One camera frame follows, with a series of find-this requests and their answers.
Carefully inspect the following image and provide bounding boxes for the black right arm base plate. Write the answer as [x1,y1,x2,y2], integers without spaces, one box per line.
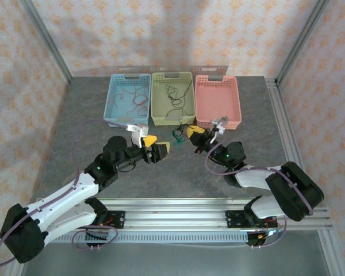
[225,209,277,230]

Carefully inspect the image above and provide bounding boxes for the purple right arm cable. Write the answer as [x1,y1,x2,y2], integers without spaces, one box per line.
[204,137,315,250]

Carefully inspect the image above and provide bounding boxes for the aluminium side rails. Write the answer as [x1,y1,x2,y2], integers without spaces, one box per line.
[264,76,317,206]

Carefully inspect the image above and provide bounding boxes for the green plastic basket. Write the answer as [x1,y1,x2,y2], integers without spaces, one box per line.
[151,71,197,127]

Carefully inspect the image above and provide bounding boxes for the black thin cable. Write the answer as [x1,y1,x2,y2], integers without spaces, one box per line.
[164,81,194,117]
[175,123,197,144]

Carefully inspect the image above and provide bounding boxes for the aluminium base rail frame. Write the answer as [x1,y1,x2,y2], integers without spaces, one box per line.
[36,197,334,231]

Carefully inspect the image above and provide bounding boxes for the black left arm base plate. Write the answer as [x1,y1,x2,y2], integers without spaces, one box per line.
[105,210,126,230]

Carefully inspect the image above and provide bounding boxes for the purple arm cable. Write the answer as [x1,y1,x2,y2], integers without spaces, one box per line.
[204,137,315,250]
[0,119,129,267]

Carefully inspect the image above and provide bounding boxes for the dark red thin cable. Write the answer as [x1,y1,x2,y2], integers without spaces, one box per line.
[131,84,150,112]

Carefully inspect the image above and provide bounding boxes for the black controller board with wires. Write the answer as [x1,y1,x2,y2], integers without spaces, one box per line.
[85,229,110,248]
[246,228,285,250]

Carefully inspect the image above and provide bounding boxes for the blue plastic basket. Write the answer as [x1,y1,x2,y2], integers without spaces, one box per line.
[103,73,152,127]

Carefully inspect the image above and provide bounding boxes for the aluminium frame leg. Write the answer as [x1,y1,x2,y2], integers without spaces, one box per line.
[317,229,345,276]
[4,260,26,276]

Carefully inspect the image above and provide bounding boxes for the grey slotted cable duct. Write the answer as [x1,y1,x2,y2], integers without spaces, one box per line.
[48,231,250,244]

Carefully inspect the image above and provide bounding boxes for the aluminium frame post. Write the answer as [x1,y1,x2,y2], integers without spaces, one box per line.
[275,0,332,85]
[18,0,74,85]

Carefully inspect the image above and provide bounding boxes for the light red thin cable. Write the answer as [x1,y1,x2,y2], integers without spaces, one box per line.
[107,85,149,116]

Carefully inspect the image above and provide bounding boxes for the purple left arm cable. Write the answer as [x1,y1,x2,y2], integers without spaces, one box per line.
[0,119,129,267]

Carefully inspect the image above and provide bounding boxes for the pink plastic basket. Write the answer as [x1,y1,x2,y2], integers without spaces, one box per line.
[194,74,243,131]

